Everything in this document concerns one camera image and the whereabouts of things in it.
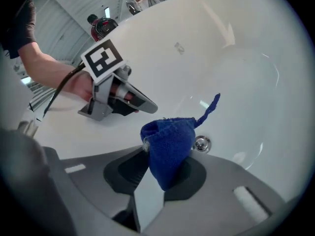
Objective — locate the black backpack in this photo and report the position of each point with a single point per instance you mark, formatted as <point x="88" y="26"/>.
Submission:
<point x="107" y="27"/>

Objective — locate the chrome bathtub drain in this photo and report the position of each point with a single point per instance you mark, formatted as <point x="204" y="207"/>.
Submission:
<point x="203" y="144"/>

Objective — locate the black shirt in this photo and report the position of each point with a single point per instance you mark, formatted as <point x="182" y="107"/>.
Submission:
<point x="22" y="28"/>

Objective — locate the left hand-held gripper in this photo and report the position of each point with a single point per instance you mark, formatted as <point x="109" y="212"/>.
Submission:
<point x="103" y="60"/>

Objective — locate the person's left forearm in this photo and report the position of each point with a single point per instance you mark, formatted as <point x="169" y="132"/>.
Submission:
<point x="44" y="67"/>

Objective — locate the person's left hand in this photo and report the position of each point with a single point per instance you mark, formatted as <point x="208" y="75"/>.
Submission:
<point x="82" y="86"/>

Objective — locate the white bathtub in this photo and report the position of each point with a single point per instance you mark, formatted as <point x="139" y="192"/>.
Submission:
<point x="221" y="82"/>

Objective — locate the blue cloth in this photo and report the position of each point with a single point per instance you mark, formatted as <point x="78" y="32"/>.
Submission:
<point x="169" y="151"/>

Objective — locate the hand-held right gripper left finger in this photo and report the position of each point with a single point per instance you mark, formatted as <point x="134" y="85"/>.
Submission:
<point x="93" y="181"/>

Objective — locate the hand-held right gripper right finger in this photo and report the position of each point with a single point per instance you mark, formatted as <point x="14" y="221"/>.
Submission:
<point x="221" y="193"/>

